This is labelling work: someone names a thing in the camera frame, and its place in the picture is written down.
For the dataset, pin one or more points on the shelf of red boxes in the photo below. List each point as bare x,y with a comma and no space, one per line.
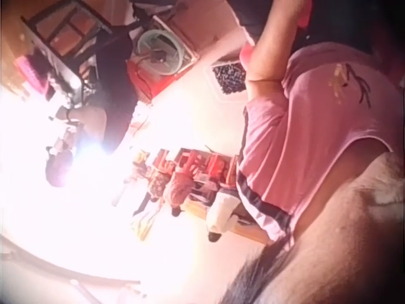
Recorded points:
212,166

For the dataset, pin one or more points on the white sack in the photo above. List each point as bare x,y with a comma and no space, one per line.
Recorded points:
223,210

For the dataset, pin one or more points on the white tray of dark beans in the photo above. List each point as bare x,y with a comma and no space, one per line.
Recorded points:
229,77

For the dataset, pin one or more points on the red plastic stool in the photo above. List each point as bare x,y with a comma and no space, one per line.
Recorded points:
144,80

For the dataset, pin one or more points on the white appliance with green rim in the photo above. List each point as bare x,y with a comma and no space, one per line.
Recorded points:
164,47

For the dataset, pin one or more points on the pink plastic basket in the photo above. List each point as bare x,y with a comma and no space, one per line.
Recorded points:
30,74

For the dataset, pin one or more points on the dark metal frame table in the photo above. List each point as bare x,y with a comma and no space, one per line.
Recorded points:
68,28

